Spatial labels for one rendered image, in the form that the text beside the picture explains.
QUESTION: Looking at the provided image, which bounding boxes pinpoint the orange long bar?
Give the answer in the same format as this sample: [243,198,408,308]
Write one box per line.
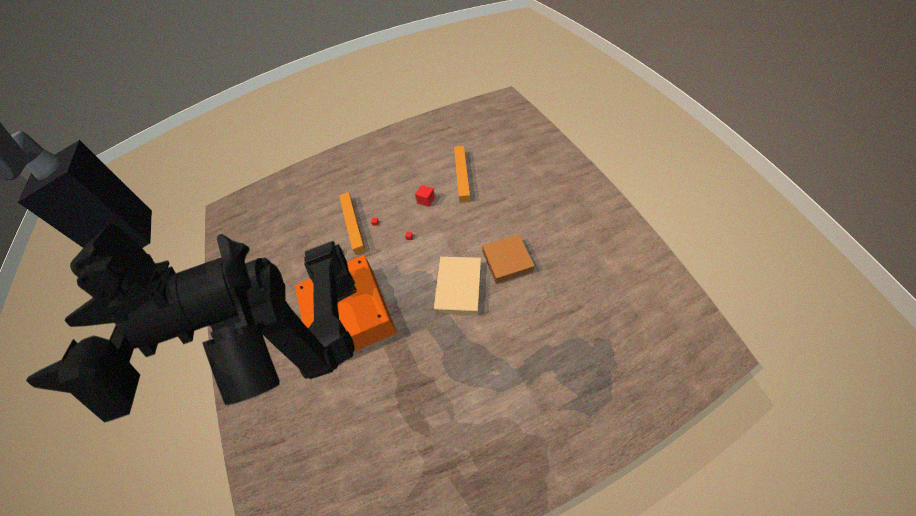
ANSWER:
[339,192,366,255]
[454,146,470,203]

